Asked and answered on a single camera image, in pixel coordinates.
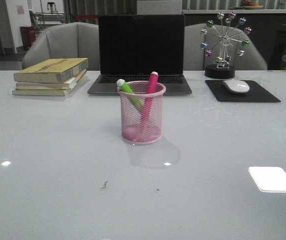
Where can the pink highlighter pen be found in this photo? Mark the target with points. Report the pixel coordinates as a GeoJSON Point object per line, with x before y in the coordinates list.
{"type": "Point", "coordinates": [151, 88]}

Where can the pink mesh pen holder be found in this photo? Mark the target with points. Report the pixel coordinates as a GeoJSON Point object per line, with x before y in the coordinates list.
{"type": "Point", "coordinates": [141, 112]}

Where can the grey laptop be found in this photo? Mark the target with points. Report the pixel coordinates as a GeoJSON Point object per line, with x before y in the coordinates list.
{"type": "Point", "coordinates": [133, 46]}

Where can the ferris wheel desk ornament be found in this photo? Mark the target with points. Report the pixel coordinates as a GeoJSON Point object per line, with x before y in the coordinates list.
{"type": "Point", "coordinates": [221, 68]}

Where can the grey right armchair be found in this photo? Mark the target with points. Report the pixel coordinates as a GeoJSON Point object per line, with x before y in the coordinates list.
{"type": "Point", "coordinates": [243, 58]}

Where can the grey armchair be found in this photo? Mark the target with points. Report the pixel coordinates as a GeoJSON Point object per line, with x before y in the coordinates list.
{"type": "Point", "coordinates": [243, 58]}
{"type": "Point", "coordinates": [71, 40]}

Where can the white computer mouse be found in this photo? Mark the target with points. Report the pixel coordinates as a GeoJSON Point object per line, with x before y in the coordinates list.
{"type": "Point", "coordinates": [236, 86]}

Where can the grey left armchair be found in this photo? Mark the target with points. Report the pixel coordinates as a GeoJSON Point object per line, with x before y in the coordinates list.
{"type": "Point", "coordinates": [71, 40]}

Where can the yellow top book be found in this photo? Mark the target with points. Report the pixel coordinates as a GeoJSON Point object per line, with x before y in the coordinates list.
{"type": "Point", "coordinates": [56, 70]}

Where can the black mouse pad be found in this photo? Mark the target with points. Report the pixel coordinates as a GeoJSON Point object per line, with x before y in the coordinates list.
{"type": "Point", "coordinates": [256, 93]}

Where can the red barrier belt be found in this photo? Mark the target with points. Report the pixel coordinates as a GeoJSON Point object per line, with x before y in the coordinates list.
{"type": "Point", "coordinates": [94, 16]}

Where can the bottom yellow-edged book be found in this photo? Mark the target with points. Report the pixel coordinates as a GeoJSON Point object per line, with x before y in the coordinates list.
{"type": "Point", "coordinates": [42, 92]}

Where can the metal trolley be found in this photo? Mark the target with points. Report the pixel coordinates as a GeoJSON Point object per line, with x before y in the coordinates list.
{"type": "Point", "coordinates": [46, 12]}

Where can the red bin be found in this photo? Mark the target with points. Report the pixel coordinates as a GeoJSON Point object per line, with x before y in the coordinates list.
{"type": "Point", "coordinates": [28, 36]}

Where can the fruit bowl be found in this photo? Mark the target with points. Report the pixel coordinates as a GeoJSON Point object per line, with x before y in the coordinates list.
{"type": "Point", "coordinates": [249, 5]}

